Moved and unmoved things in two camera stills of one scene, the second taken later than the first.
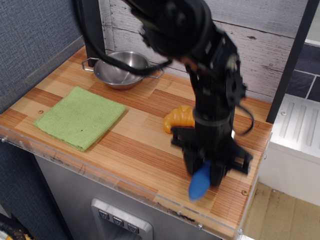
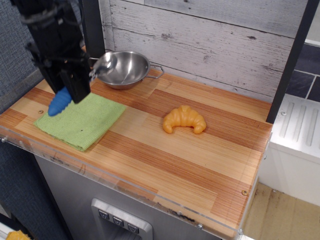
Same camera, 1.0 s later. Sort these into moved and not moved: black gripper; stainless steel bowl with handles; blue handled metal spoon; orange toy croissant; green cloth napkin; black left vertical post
Moved: blue handled metal spoon; black gripper
Not moved: stainless steel bowl with handles; orange toy croissant; green cloth napkin; black left vertical post
